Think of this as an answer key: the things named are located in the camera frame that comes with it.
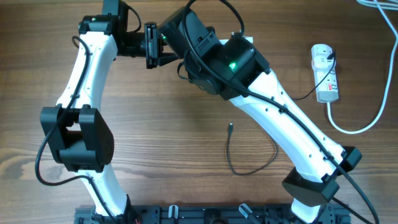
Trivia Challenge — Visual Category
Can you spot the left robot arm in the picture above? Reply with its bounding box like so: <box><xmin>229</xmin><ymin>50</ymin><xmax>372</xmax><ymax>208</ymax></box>
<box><xmin>40</xmin><ymin>1</ymin><xmax>176</xmax><ymax>223</ymax></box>

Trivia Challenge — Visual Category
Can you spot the left black camera cable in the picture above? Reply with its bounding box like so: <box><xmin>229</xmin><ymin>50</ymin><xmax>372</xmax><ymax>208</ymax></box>
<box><xmin>34</xmin><ymin>4</ymin><xmax>142</xmax><ymax>224</ymax></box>

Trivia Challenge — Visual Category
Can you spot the black USB charging cable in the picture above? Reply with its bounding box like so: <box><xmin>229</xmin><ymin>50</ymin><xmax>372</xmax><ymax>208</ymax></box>
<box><xmin>226</xmin><ymin>50</ymin><xmax>337</xmax><ymax>176</ymax></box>

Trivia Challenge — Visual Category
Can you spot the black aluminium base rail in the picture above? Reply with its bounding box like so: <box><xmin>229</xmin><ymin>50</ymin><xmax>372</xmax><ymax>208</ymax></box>
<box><xmin>73</xmin><ymin>203</ymin><xmax>351</xmax><ymax>224</ymax></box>

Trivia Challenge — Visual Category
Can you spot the white USB charger plug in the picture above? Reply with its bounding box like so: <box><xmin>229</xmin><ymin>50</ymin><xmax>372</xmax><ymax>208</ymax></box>
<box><xmin>312</xmin><ymin>55</ymin><xmax>333</xmax><ymax>72</ymax></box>

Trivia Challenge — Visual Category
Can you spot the white power strip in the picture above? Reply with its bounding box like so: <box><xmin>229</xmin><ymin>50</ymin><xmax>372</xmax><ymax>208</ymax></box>
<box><xmin>311</xmin><ymin>44</ymin><xmax>339</xmax><ymax>103</ymax></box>

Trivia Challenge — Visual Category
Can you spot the white power strip cord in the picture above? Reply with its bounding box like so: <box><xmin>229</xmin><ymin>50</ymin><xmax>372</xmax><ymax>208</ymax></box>
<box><xmin>326</xmin><ymin>0</ymin><xmax>398</xmax><ymax>135</ymax></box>

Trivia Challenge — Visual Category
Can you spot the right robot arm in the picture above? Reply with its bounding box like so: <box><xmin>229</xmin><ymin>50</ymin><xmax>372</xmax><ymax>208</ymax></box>
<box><xmin>159</xmin><ymin>7</ymin><xmax>362</xmax><ymax>223</ymax></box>

